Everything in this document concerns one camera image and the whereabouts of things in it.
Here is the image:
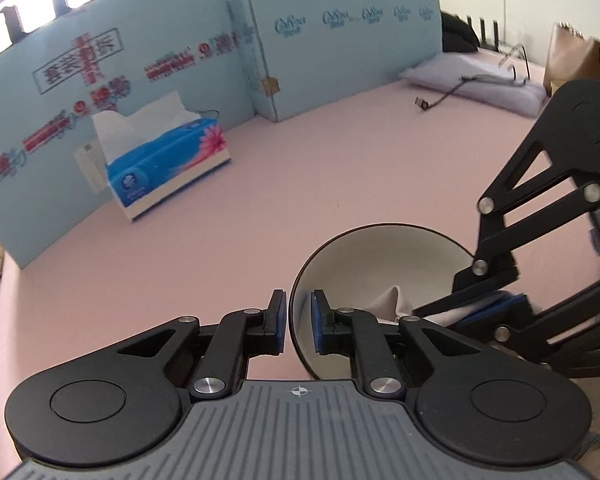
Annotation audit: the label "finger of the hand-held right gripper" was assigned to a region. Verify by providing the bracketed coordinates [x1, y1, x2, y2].
[413, 271, 600, 380]
[451, 126, 600, 293]

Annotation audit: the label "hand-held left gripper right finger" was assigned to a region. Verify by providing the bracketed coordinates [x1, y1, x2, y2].
[310, 289, 481, 399]

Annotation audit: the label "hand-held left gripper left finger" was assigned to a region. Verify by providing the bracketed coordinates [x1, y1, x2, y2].
[117, 289, 287, 401]

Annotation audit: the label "grey cleaning cloth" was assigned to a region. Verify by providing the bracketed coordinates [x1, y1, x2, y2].
[372, 285, 511, 333]

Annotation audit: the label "white bowl with black rim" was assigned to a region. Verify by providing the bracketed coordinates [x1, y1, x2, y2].
[289, 224, 481, 380]

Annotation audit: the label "brown paper bag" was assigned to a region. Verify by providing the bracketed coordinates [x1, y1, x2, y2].
[544, 22, 600, 96]

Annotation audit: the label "lavender pillow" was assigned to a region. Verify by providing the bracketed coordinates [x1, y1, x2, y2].
[399, 52, 551, 118]

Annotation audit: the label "black router antennas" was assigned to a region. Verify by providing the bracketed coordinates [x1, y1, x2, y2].
[467, 12, 504, 52]

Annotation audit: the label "black bag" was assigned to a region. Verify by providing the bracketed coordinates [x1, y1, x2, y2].
[440, 10, 481, 54]

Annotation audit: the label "blue tissue box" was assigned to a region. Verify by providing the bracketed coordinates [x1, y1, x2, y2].
[91, 91, 231, 221]

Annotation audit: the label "blue cardboard panel red print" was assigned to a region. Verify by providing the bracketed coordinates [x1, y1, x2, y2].
[0, 0, 255, 268]

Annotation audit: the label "black usb cable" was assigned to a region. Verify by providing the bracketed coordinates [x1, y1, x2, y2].
[415, 72, 529, 111]

